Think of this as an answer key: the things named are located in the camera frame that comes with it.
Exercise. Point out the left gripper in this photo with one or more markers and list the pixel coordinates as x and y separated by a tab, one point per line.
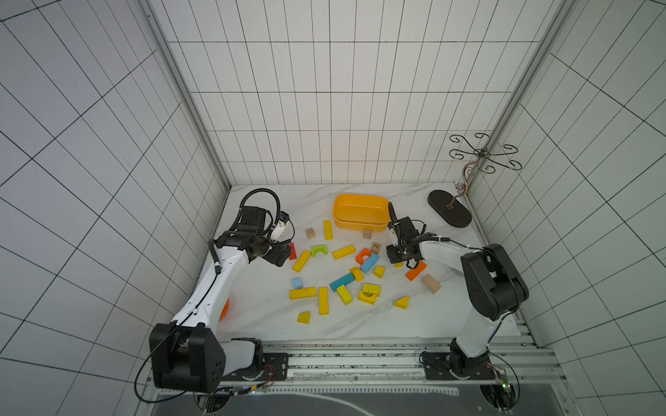
277	257

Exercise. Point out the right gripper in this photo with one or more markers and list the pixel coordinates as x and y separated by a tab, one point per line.
398	229

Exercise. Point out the yellow long block diagonal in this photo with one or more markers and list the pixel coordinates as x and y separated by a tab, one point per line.
302	261

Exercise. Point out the yellow small cube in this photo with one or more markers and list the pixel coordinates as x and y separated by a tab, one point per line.
379	271

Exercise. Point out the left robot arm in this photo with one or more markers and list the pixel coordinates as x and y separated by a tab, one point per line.
185	354

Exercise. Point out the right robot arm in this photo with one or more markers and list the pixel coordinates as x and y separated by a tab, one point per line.
495	287

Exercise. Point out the red block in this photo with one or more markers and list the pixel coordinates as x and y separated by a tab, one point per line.
293	255

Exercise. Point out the light blue small cube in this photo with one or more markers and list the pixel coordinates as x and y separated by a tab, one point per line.
297	283

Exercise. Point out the orange long block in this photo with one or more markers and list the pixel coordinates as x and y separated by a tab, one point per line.
414	272

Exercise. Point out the light blue long block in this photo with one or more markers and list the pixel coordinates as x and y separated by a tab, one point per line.
369	263

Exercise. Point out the green arch block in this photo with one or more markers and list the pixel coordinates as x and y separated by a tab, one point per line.
319	249

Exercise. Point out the orange arch block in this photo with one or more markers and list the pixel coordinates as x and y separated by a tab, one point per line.
363	255

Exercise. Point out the natural wood cylinder block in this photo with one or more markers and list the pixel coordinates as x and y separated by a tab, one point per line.
433	285

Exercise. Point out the yellow plastic tub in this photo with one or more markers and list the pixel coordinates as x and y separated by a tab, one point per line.
359	212

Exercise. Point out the black metal hook stand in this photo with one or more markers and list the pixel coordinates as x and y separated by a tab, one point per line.
477	159

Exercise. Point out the yellow triangle block right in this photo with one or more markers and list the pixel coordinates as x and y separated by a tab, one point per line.
402	303

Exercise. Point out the yellow triangle block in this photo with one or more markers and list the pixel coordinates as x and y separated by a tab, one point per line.
304	318
402	303

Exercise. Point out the teal long block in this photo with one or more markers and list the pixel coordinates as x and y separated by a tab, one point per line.
342	281

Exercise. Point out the yellow triangle block bottom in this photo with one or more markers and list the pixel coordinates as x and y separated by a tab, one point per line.
304	318

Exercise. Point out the yellow long block upright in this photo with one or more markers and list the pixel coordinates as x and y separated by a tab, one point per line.
323	301

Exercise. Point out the yellow short block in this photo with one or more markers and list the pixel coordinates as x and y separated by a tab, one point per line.
344	294

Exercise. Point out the orange bowl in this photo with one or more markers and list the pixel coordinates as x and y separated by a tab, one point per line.
224	312

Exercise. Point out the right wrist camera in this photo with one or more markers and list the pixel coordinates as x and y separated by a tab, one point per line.
393	235

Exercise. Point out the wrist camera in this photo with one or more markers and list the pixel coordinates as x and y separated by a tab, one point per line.
393	235
279	227

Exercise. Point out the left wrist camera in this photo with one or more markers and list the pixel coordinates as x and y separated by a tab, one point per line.
279	227

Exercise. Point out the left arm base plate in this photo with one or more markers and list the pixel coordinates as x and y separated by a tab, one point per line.
274	366

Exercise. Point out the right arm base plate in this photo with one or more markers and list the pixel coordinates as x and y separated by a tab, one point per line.
447	366

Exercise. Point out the aluminium rail frame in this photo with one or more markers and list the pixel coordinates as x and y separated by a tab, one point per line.
392	366

